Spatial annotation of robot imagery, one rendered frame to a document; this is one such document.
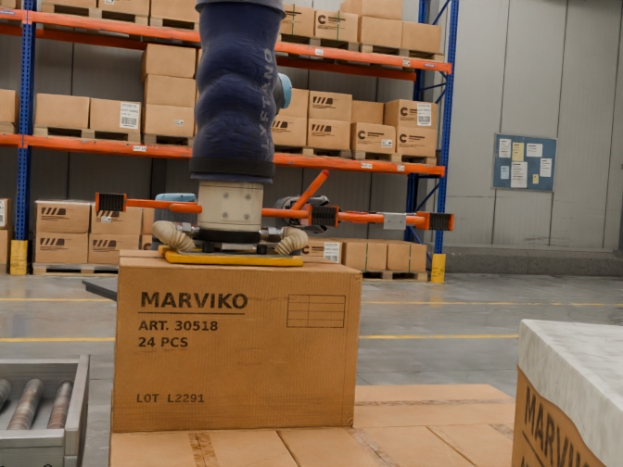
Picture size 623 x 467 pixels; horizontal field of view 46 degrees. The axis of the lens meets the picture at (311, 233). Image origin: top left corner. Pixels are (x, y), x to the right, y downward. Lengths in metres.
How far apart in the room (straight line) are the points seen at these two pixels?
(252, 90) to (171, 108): 7.35
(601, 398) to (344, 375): 1.43
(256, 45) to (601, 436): 1.55
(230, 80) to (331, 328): 0.67
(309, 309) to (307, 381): 0.18
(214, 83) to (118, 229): 7.24
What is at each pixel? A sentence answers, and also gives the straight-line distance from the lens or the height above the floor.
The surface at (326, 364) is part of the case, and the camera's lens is 1.89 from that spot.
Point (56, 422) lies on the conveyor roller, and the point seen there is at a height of 0.55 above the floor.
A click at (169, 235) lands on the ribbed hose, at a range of 1.83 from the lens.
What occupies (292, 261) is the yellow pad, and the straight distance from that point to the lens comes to 1.87.
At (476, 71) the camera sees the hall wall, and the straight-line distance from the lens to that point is 12.22.
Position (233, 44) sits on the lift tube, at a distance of 1.90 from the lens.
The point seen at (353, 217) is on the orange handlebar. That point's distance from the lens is 2.03.
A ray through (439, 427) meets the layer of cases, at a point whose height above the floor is 0.54.
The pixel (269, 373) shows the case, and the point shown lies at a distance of 1.85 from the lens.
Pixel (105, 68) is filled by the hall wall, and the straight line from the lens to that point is 10.52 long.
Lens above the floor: 1.14
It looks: 3 degrees down
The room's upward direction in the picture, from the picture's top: 3 degrees clockwise
